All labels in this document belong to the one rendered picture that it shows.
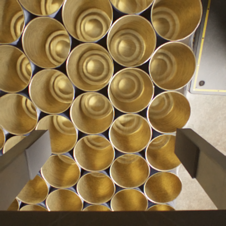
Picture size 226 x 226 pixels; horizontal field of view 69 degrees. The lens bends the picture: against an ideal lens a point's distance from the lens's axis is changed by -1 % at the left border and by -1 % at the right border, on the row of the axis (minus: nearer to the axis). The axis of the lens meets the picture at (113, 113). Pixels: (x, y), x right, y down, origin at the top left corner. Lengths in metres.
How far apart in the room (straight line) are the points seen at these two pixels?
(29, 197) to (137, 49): 0.35
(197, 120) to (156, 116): 1.36
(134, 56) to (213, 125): 1.52
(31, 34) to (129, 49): 0.16
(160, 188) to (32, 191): 0.26
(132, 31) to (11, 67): 0.23
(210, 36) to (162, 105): 0.96
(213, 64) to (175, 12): 0.95
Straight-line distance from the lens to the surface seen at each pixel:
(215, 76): 1.29
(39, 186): 0.41
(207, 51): 1.25
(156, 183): 0.39
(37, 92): 0.30
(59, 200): 0.40
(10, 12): 0.37
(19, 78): 0.37
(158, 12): 0.34
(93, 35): 0.33
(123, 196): 0.40
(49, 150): 0.17
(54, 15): 0.28
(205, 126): 1.75
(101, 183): 0.38
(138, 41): 0.33
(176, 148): 0.17
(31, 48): 0.30
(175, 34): 0.34
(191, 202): 2.20
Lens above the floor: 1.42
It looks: 73 degrees down
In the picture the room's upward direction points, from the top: 178 degrees counter-clockwise
